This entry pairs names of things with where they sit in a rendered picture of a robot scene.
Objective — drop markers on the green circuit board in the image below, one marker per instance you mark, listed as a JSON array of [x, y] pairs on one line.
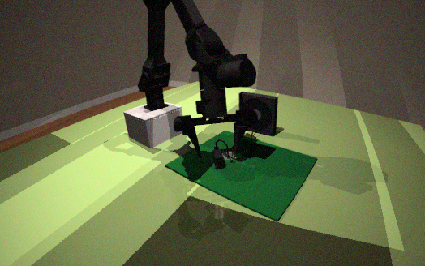
[[266, 182]]

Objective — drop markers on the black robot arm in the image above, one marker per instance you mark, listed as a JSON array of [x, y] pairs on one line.
[[217, 67]]

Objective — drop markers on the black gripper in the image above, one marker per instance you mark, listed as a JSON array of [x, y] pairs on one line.
[[213, 105]]

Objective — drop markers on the black cooling fan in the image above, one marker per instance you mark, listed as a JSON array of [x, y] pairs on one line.
[[266, 108]]

